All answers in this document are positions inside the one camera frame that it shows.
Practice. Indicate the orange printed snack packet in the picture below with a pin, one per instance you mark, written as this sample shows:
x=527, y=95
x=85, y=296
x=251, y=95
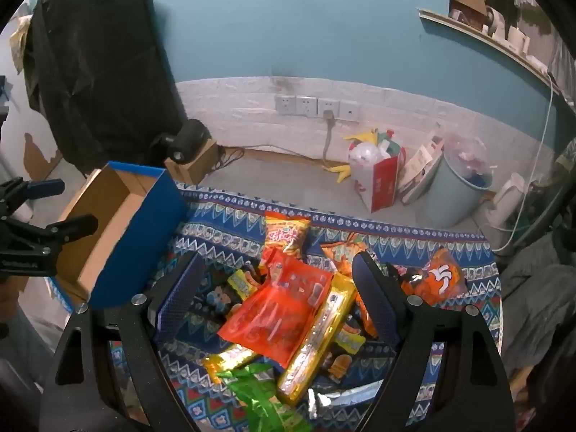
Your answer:
x=438, y=279

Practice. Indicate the small brown cardboard box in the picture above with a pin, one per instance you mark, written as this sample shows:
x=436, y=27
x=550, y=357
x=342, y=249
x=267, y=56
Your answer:
x=198, y=166

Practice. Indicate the small yellow snack packet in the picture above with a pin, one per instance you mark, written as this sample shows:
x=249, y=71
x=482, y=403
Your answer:
x=243, y=284

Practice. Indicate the black cartoon snack packet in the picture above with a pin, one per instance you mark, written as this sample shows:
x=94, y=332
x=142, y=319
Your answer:
x=218, y=301

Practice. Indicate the long yellow snack packet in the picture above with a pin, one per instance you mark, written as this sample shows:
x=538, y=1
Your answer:
x=315, y=346

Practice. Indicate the white paper bag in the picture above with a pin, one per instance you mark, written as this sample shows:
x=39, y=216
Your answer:
x=420, y=166

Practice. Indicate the white wall socket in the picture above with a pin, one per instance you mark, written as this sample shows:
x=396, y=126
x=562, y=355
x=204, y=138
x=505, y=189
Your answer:
x=320, y=104
x=349, y=111
x=306, y=105
x=285, y=104

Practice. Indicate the orange crinkled chip bag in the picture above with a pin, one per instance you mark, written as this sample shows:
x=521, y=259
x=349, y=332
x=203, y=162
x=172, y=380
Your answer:
x=344, y=254

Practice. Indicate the large red-orange snack packet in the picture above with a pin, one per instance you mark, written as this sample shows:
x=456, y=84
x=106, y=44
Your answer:
x=274, y=310

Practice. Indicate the white kettle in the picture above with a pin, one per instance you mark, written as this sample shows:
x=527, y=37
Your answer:
x=501, y=202

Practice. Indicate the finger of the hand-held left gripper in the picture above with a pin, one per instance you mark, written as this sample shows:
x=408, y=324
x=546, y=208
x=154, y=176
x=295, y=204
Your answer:
x=42, y=187
x=67, y=227

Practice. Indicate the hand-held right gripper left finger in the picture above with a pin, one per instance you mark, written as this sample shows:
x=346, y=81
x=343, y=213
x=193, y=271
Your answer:
x=180, y=299

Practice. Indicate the orange yellow chip bag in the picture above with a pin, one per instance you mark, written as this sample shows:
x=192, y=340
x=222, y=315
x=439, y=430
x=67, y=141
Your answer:
x=285, y=234

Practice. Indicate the wooden wall shelf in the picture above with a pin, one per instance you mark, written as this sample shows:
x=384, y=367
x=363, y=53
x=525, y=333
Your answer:
x=486, y=38

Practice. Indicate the patterned blue blanket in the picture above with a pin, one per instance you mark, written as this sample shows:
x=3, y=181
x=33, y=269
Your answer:
x=225, y=216

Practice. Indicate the blue cardboard box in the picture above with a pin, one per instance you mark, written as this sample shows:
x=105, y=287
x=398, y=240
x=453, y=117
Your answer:
x=135, y=243

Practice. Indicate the silver snack packet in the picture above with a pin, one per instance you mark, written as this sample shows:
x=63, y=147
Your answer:
x=346, y=398

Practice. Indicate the green snack packet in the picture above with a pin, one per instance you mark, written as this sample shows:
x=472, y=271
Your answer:
x=263, y=400

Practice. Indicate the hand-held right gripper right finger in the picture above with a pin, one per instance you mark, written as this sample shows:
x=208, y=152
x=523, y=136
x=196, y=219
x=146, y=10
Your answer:
x=374, y=299

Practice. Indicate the narrow yellow snack packet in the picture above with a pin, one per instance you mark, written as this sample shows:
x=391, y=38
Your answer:
x=229, y=360

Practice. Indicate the yellow plastic scrap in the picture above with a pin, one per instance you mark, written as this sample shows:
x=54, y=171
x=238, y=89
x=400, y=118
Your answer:
x=339, y=172

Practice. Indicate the black webcam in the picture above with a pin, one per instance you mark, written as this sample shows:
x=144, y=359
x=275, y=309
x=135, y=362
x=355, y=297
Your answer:
x=186, y=139

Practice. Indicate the light blue bucket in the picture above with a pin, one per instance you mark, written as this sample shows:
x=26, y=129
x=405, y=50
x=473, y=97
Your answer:
x=450, y=193

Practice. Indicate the red and white bag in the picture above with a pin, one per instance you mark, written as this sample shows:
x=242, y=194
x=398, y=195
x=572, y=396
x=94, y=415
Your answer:
x=382, y=180

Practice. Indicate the black burger print packet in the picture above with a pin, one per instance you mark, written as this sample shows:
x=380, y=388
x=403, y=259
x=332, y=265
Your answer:
x=339, y=366

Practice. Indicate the grey cloth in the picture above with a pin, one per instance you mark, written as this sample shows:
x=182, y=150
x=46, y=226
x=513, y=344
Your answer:
x=535, y=292

